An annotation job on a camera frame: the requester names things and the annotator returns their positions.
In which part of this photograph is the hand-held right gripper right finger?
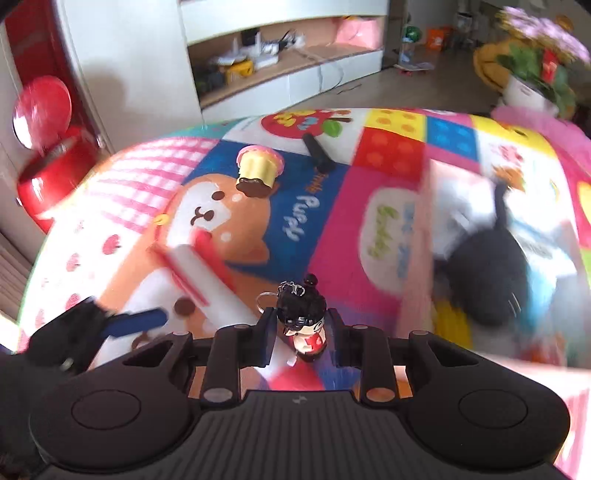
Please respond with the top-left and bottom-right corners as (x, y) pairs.
(328, 307), (481, 409)

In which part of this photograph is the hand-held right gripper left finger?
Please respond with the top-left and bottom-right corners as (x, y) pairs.
(121, 307), (279, 411)

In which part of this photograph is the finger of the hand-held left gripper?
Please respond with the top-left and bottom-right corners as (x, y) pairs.
(78, 298), (168, 343)

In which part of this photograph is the doll keychain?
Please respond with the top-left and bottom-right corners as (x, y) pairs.
(256, 273), (331, 366)

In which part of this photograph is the black plush swan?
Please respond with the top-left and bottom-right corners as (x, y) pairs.
(444, 181), (530, 329)

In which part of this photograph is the cupcake toy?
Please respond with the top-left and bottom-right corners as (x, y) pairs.
(234, 144), (285, 198)

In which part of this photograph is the black marker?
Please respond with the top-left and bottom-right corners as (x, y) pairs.
(302, 132), (336, 173)

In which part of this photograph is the colourful cartoon play mat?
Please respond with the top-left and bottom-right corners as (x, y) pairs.
(14, 106), (591, 480)

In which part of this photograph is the red round tin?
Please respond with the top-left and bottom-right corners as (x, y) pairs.
(12, 75), (105, 233)

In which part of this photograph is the yellow box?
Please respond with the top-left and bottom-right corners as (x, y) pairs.
(228, 59), (256, 80)

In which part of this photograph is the white power strip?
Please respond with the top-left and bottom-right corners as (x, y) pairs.
(250, 43), (281, 66)

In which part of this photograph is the skateboard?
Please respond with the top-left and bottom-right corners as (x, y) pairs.
(394, 61), (435, 75)

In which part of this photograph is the pink fluffy cloth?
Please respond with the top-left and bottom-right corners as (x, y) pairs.
(491, 105), (591, 155)

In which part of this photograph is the pink gift bag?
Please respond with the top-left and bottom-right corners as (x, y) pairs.
(335, 15), (387, 50)

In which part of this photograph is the orange bag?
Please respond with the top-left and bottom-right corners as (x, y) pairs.
(425, 26), (452, 50)

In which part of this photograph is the white stool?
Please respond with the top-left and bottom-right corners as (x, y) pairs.
(455, 11), (477, 48)

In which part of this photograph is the pink orchid in white pot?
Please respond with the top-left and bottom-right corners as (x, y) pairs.
(495, 6), (579, 117)

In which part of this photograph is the white wooden wall cabinet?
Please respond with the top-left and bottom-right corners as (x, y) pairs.
(59, 0), (389, 124)

